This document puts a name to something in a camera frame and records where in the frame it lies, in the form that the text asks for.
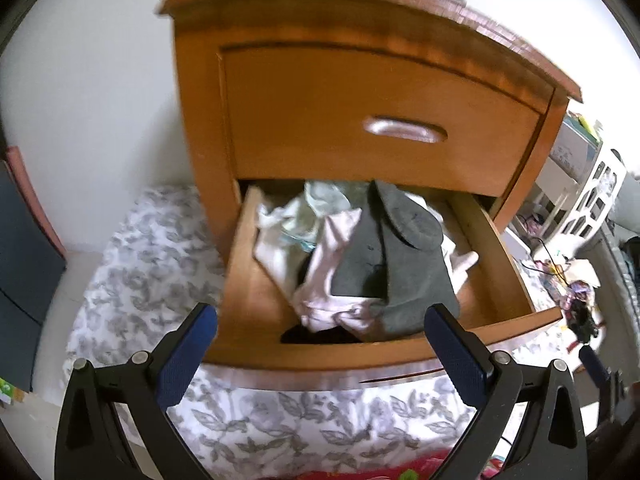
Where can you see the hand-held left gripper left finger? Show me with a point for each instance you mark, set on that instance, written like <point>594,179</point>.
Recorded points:
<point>185,360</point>

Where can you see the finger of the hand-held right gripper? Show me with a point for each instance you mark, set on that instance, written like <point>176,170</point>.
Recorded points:
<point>595,366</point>

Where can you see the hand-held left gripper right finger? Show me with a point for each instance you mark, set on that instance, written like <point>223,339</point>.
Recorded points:
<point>457,360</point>

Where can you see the wooden drawer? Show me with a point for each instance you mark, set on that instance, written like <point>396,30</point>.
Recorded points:
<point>325,125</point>
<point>240,320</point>

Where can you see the grey underwear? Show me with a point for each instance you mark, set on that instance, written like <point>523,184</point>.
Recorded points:
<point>400,270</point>

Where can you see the white cloth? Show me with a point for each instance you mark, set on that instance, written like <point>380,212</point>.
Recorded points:
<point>272,245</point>

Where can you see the pink underwear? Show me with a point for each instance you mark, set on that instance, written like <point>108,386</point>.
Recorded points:
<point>325,280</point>

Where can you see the pale lace underwear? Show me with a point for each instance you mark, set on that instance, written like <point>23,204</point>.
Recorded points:
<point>325,195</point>

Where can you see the black furry toy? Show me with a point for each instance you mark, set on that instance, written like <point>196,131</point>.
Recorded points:
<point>585,322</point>

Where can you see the beige paper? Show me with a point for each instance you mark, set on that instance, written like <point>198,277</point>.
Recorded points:
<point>584,271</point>

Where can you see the white power box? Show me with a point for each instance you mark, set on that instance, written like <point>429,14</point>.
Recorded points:
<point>516,250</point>

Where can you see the grey cushion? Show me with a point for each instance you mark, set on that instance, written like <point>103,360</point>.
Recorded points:
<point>625,240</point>

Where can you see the grey floral bedsheet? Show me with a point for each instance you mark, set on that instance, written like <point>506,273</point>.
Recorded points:
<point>300,425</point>

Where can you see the green printed box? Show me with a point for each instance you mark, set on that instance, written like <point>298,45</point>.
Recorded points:
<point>12,391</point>

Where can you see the dark grey panel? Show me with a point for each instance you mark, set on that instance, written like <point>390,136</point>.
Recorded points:
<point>20,270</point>

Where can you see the white cutout rack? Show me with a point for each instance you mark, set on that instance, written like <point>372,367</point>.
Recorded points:
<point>620,170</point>

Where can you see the grey book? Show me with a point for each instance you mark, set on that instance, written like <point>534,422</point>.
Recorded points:
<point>575,147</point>

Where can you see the yellow object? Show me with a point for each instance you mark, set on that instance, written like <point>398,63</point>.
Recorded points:
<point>589,125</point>

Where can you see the wooden nightstand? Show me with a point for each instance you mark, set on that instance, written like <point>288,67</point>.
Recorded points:
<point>200,110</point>

